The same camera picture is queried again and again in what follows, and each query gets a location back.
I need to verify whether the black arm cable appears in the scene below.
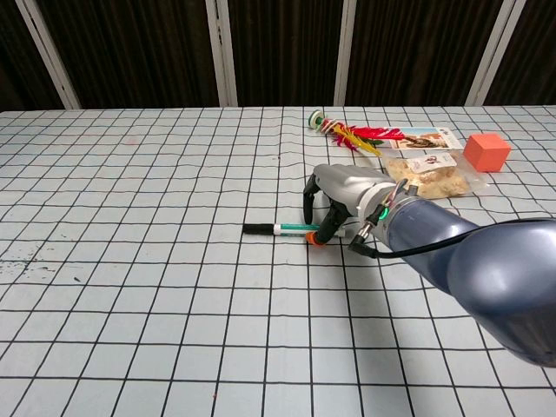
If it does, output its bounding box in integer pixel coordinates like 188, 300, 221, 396
347, 216, 556, 261

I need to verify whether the white green whiteboard marker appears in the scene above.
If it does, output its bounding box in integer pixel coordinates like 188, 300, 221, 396
272, 222, 348, 239

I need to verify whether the clear snack bag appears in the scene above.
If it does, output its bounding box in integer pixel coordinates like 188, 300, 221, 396
381, 149, 490, 200

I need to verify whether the photo postcard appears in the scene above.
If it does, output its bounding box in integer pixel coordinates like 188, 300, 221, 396
381, 126, 462, 151

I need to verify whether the checked light blue tablecloth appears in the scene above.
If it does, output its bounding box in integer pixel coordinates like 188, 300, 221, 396
0, 105, 556, 417

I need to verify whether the red yellow feather shuttlecock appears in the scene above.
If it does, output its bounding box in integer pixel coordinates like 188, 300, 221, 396
308, 109, 406, 159

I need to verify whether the orange cube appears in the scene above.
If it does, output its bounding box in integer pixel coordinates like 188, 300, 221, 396
462, 133, 512, 175

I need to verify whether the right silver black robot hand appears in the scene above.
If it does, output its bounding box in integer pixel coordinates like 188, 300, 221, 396
301, 163, 393, 249

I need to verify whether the white frame post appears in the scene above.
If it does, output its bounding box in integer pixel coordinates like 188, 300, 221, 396
204, 0, 240, 108
15, 0, 83, 110
466, 0, 529, 107
334, 0, 371, 107

